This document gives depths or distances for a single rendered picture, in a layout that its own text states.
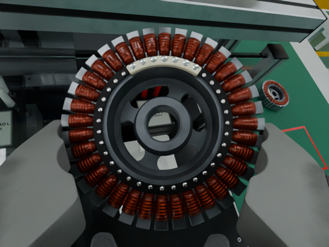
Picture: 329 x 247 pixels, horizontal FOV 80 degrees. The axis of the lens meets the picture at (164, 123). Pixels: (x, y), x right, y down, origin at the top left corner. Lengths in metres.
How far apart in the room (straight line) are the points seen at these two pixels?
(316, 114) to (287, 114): 0.15
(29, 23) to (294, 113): 0.82
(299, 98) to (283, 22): 0.64
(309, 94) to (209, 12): 0.81
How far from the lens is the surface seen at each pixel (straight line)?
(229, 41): 0.46
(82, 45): 0.46
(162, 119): 0.36
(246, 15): 0.29
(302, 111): 0.92
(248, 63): 0.37
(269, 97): 0.77
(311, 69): 1.15
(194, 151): 0.53
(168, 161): 0.48
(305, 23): 0.37
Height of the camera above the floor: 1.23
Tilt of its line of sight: 59 degrees down
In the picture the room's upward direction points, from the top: 35 degrees clockwise
